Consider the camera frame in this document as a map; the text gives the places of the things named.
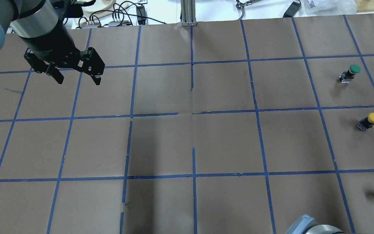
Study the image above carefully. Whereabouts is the clear plastic bag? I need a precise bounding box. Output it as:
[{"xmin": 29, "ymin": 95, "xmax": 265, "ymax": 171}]
[{"xmin": 301, "ymin": 0, "xmax": 357, "ymax": 15}]

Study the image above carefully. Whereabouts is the green push button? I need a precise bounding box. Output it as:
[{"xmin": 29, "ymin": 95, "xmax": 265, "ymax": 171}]
[{"xmin": 339, "ymin": 65, "xmax": 361, "ymax": 84}]

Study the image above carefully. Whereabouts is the wooden board stand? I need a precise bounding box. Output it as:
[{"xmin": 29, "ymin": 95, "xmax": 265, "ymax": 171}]
[{"xmin": 355, "ymin": 0, "xmax": 374, "ymax": 13}]

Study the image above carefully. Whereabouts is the aluminium frame post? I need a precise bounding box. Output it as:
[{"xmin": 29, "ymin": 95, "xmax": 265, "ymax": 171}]
[{"xmin": 181, "ymin": 0, "xmax": 197, "ymax": 27}]

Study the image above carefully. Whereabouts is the black power adapter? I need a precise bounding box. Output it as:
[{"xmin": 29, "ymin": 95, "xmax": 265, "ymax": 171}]
[{"xmin": 282, "ymin": 0, "xmax": 302, "ymax": 18}]

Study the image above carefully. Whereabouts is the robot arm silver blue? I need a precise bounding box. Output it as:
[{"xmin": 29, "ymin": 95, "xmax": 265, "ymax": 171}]
[
  {"xmin": 287, "ymin": 108, "xmax": 374, "ymax": 234},
  {"xmin": 0, "ymin": 0, "xmax": 105, "ymax": 85}
]

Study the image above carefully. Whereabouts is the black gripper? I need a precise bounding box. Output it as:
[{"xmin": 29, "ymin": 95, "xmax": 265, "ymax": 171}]
[{"xmin": 23, "ymin": 29, "xmax": 105, "ymax": 85}]

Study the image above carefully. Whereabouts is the yellow push button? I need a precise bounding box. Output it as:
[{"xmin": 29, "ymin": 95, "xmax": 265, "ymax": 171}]
[{"xmin": 356, "ymin": 112, "xmax": 374, "ymax": 132}]

